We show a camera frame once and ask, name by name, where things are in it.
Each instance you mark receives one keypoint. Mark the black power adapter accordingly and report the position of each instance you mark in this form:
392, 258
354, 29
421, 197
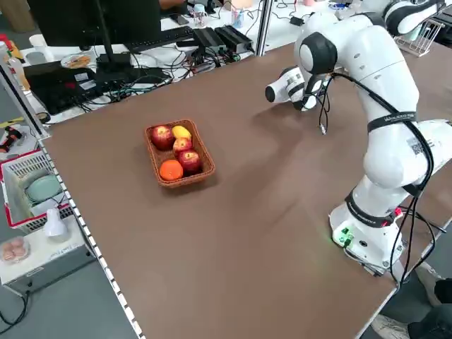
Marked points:
296, 20

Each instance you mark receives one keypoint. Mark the plate with food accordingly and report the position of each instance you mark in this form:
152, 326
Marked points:
76, 61

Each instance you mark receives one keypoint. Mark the red apple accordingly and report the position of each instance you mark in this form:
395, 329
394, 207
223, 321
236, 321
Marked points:
182, 144
189, 161
162, 137

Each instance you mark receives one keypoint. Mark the black keyboard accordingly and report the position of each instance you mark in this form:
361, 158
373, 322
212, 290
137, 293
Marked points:
159, 37

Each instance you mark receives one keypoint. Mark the aluminium frame post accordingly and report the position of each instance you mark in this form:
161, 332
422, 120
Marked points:
263, 28

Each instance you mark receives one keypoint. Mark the pale green cup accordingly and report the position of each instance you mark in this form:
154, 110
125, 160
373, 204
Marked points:
411, 36

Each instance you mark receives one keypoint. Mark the yellow lemon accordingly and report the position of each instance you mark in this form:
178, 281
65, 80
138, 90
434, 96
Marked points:
181, 131

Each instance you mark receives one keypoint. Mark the clear drinking bottle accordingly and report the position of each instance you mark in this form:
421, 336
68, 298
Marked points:
199, 16

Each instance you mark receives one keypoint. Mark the pale green plates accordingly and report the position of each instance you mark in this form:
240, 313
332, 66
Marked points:
42, 187

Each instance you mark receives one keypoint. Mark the person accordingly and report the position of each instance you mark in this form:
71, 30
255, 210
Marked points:
431, 321

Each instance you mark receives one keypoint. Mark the brown wicker basket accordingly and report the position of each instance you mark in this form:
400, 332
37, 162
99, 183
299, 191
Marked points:
166, 180

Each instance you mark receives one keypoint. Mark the clear egg carton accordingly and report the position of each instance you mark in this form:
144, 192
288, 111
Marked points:
14, 250

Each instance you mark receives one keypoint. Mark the dark tape roll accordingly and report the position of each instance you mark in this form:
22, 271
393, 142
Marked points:
42, 117

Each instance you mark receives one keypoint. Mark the white paper cup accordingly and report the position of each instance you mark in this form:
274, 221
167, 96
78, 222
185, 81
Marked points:
39, 46

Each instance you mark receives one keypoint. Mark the aluminium frame rail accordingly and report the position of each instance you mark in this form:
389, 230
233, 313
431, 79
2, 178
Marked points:
21, 102

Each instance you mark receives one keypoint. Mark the orange fruit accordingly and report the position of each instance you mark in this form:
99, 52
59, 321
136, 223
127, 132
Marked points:
171, 170

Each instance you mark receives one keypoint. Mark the black power supply box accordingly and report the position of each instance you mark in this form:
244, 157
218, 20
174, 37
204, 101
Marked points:
208, 37
234, 37

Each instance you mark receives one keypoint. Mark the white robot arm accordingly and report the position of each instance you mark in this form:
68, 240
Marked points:
381, 70
409, 14

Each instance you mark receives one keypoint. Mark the white cabinet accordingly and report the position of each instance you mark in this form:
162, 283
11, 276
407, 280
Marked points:
53, 261

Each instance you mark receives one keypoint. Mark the clear pen cup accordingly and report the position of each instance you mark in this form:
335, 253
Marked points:
238, 19

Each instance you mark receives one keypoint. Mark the clear plastic bottle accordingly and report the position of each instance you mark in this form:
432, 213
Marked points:
17, 74

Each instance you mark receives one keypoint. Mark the black monitor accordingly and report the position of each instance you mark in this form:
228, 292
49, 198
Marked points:
70, 21

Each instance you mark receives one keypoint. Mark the red white plastic basket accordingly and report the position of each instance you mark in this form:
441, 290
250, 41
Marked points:
14, 176

